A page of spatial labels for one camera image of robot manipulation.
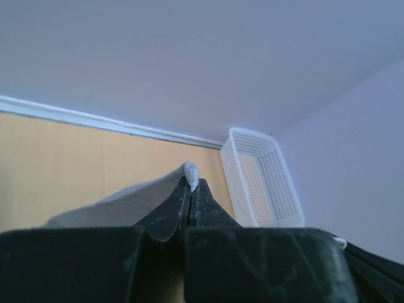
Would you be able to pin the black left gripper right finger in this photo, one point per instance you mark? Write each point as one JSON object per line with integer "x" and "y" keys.
{"x": 228, "y": 263}

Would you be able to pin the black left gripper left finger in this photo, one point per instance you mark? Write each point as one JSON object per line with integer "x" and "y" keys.
{"x": 139, "y": 263}

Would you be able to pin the grey cloth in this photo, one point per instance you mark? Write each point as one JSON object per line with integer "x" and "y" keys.
{"x": 128, "y": 206}

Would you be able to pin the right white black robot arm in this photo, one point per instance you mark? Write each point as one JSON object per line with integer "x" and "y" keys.
{"x": 376, "y": 279}

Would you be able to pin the white perforated plastic basket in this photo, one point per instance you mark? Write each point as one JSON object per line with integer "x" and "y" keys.
{"x": 260, "y": 186}

